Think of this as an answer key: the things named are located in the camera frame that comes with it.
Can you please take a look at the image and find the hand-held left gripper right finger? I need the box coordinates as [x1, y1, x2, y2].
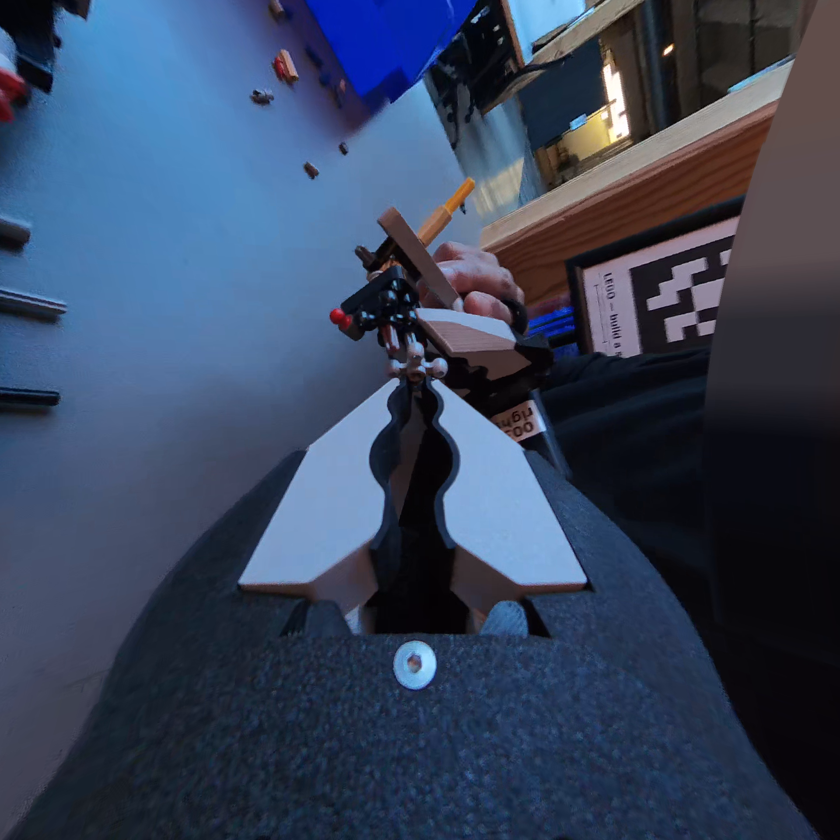
[419, 378, 589, 616]

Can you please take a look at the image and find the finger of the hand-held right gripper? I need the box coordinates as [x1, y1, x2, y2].
[376, 206, 467, 312]
[413, 308, 534, 396]

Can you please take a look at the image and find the person's dark clothing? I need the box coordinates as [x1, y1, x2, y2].
[538, 348, 840, 815]

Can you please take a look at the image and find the small black lego subassembly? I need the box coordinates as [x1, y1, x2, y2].
[329, 177, 477, 368]

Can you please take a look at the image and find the framed marker sign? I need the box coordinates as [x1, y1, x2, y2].
[566, 196, 746, 361]

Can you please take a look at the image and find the person's right hand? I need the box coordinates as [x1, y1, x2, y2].
[417, 241, 526, 324]

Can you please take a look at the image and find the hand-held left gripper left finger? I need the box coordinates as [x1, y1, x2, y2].
[238, 381, 403, 632]

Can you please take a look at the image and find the white lego truck model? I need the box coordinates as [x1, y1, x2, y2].
[0, 0, 70, 414]

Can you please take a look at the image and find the blue plastic bin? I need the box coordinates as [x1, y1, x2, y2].
[282, 0, 481, 114]

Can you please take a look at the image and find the wooden shelf board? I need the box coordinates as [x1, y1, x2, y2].
[482, 59, 798, 306]

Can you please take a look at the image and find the grey cross lego piece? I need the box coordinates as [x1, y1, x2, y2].
[385, 343, 451, 383]

